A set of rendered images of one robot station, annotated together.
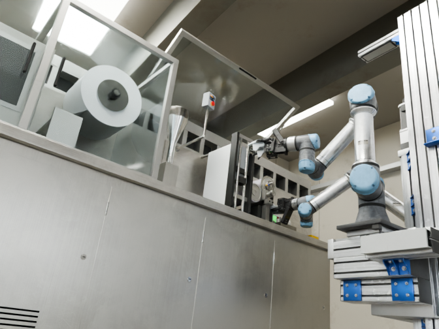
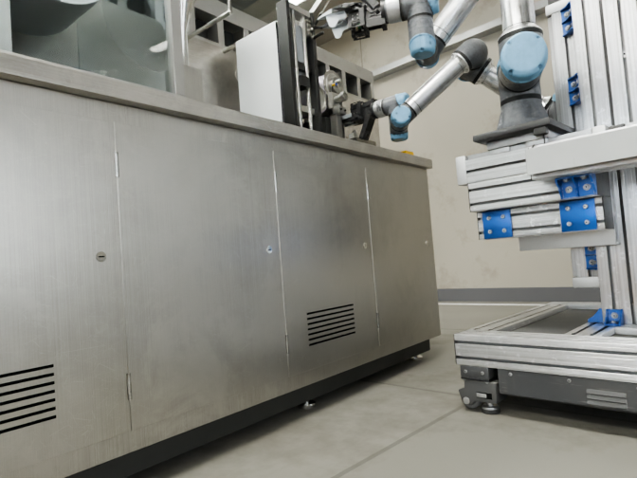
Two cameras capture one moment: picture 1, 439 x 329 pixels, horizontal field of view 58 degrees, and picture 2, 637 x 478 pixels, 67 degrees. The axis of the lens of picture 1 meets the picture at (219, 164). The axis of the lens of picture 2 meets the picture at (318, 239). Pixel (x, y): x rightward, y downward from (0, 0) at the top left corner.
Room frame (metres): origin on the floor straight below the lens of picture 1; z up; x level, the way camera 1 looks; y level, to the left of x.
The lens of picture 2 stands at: (0.42, 0.23, 0.48)
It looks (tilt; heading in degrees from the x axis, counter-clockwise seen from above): 3 degrees up; 348
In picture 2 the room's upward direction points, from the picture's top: 4 degrees counter-clockwise
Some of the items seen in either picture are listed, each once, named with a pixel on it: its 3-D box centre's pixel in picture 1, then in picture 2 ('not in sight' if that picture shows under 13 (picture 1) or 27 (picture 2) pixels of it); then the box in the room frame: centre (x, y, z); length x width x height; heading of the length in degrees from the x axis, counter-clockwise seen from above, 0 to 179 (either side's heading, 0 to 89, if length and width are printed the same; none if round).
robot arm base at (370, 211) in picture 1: (372, 217); (521, 116); (1.68, -0.71, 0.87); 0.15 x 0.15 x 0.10
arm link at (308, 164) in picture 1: (308, 162); (422, 39); (1.72, -0.42, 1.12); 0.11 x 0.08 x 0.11; 149
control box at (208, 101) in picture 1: (210, 101); not in sight; (2.15, 0.11, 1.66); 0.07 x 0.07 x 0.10; 54
